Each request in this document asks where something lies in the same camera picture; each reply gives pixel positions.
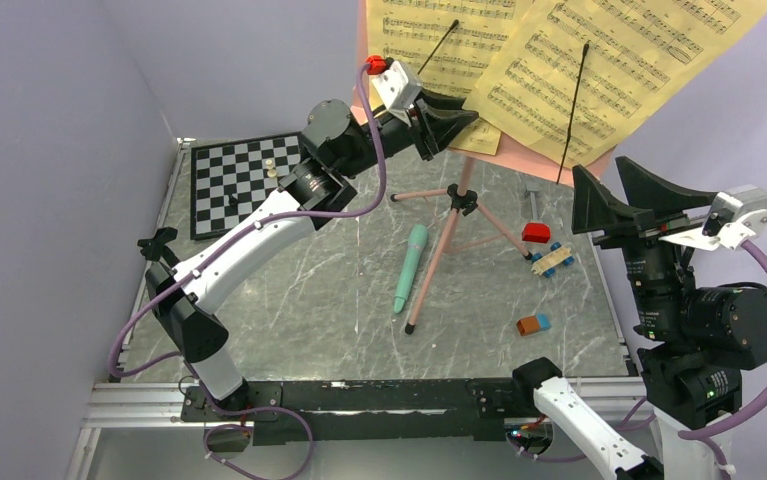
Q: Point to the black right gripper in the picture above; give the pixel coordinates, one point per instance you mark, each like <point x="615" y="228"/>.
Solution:
<point x="591" y="206"/>

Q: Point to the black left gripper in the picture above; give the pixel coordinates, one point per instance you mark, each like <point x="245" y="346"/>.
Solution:
<point x="435" y="119"/>

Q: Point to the pink perforated music stand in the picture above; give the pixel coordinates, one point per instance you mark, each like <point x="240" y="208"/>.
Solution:
<point x="468" y="223"/>

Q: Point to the yellow sheet music top page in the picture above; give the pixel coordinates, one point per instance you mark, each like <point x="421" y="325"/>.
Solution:
<point x="448" y="44"/>

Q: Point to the yellow sheet music page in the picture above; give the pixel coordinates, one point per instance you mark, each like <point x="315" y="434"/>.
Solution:
<point x="448" y="44"/>
<point x="575" y="78"/>

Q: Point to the mint green toy recorder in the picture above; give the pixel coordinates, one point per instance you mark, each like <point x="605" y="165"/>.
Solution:
<point x="416" y="244"/>

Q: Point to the yellow sheet music bottom page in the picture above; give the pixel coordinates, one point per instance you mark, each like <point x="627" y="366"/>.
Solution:
<point x="575" y="78"/>

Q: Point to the black clamp knob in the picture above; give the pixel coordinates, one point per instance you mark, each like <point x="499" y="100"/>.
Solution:
<point x="156" y="248"/>

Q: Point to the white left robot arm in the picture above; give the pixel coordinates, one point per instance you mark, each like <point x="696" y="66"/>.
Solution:
<point x="334" y="148"/>

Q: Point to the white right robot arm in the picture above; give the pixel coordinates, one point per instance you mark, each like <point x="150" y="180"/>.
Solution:
<point x="707" y="370"/>

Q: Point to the red wooden toy car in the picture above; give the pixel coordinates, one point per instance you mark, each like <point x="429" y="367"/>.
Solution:
<point x="557" y="254"/>

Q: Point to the orange blue toy block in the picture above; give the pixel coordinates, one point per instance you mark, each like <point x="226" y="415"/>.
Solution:
<point x="533" y="324"/>

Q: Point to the black white chessboard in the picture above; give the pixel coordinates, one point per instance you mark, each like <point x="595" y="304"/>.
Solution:
<point x="237" y="168"/>

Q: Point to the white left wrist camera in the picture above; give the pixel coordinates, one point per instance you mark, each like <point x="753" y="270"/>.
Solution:
<point x="397" y="84"/>

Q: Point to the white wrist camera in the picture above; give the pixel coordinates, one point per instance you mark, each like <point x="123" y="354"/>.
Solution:
<point x="397" y="84"/>
<point x="735" y="216"/>

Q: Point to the grey metal bracket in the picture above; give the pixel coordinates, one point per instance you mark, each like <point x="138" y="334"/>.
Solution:
<point x="533" y="195"/>

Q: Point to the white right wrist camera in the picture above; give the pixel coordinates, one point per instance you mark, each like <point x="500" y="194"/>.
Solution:
<point x="735" y="216"/>

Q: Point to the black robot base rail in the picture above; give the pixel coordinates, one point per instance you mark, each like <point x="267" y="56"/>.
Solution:
<point x="482" y="409"/>

